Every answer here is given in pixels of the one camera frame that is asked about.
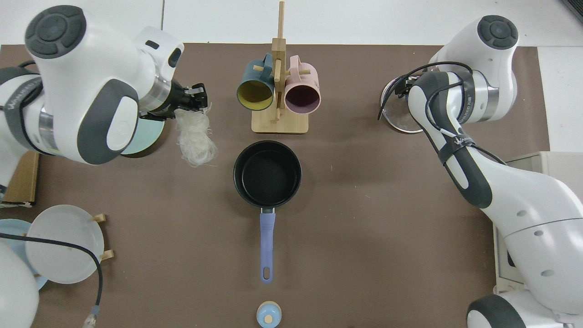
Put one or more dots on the glass lid with blue knob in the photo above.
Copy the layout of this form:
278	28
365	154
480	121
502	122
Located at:
401	120

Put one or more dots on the white vermicelli bundle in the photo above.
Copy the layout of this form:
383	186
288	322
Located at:
196	141

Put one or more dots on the light green plate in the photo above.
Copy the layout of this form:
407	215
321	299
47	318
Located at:
145	136

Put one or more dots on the wooden plate rack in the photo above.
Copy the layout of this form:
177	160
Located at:
101	217

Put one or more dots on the pale grey plate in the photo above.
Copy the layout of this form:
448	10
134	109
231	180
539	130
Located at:
63	246

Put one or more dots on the light blue plate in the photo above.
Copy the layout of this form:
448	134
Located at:
11	228

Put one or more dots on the dark teal cup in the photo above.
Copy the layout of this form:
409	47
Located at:
255	93

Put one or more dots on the wooden cup stand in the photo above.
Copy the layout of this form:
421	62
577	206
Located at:
280	125

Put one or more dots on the pink cup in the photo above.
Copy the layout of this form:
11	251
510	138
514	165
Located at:
303	98

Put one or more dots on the brown table cloth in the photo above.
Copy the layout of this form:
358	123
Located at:
364	228

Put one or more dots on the pale toaster oven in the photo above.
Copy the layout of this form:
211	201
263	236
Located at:
565	164

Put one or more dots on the small blue round thing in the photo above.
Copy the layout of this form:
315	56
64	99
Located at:
268	314

